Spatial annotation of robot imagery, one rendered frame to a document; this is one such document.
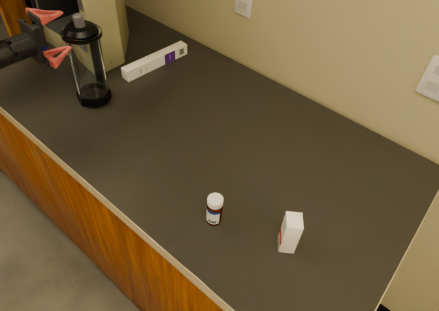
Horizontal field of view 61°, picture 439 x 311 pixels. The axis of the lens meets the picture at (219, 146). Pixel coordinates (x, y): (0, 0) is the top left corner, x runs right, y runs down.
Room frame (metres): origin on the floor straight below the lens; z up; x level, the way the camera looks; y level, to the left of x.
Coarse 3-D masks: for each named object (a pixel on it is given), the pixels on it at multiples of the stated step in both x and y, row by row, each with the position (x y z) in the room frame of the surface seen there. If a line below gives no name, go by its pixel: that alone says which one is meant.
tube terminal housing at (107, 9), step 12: (36, 0) 1.18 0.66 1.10; (84, 0) 1.01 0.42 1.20; (96, 0) 1.04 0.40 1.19; (108, 0) 1.08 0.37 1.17; (120, 0) 1.20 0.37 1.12; (84, 12) 1.01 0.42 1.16; (96, 12) 1.04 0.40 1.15; (108, 12) 1.07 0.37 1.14; (120, 12) 1.17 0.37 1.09; (108, 24) 1.07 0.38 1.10; (120, 24) 1.13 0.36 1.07; (48, 36) 1.18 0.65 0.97; (60, 36) 1.12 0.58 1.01; (108, 36) 1.06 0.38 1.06; (120, 36) 1.10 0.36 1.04; (108, 48) 1.05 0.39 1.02; (120, 48) 1.09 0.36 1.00; (108, 60) 1.05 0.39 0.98; (120, 60) 1.08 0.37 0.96
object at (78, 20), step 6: (78, 18) 0.89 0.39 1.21; (72, 24) 0.90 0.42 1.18; (78, 24) 0.89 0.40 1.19; (84, 24) 0.90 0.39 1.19; (90, 24) 0.91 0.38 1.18; (66, 30) 0.87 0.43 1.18; (72, 30) 0.87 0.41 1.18; (78, 30) 0.87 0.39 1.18; (84, 30) 0.88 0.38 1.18; (90, 30) 0.88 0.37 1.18; (96, 30) 0.90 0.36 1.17; (72, 36) 0.86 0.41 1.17; (78, 36) 0.86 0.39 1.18; (84, 36) 0.86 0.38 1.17; (90, 36) 0.87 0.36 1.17
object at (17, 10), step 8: (0, 0) 1.06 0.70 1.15; (8, 0) 1.10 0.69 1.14; (16, 0) 1.13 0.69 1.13; (24, 0) 1.16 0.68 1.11; (0, 8) 1.05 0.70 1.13; (8, 8) 1.08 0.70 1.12; (16, 8) 1.11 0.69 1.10; (24, 8) 1.15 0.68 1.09; (0, 16) 1.04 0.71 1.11; (8, 16) 1.07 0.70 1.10; (16, 16) 1.10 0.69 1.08; (24, 16) 1.13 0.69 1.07; (0, 24) 1.03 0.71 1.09; (8, 24) 1.06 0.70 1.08; (16, 24) 1.09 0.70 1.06; (0, 32) 1.02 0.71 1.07; (8, 32) 1.05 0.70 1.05; (16, 32) 1.08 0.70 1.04; (0, 40) 1.01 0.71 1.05
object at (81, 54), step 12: (96, 24) 0.94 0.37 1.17; (96, 36) 0.88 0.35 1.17; (72, 48) 0.86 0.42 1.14; (84, 48) 0.86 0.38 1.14; (96, 48) 0.88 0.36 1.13; (72, 60) 0.86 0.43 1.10; (84, 60) 0.85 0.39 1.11; (96, 60) 0.87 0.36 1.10; (84, 72) 0.85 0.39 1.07; (96, 72) 0.86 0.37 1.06; (84, 84) 0.85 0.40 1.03; (96, 84) 0.86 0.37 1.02; (84, 96) 0.85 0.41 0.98; (96, 96) 0.85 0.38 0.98
